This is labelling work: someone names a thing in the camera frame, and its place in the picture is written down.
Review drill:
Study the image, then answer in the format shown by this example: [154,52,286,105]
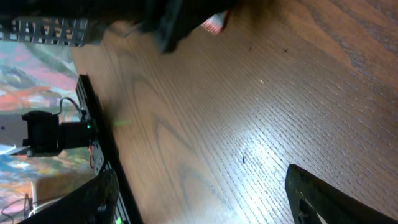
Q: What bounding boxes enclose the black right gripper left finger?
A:
[21,169,119,224]

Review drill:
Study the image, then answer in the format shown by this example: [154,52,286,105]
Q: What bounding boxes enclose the red stick sachet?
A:
[201,10,230,35]

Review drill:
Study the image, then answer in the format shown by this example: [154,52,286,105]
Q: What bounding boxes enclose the grey plastic basket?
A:
[1,17,106,47]

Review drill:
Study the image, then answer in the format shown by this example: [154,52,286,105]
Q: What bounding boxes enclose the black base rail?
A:
[76,75,143,224]

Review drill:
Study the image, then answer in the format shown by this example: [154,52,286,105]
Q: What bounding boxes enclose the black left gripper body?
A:
[139,0,236,53]

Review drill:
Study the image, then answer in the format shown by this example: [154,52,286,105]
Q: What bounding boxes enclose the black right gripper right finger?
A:
[285,164,397,223]

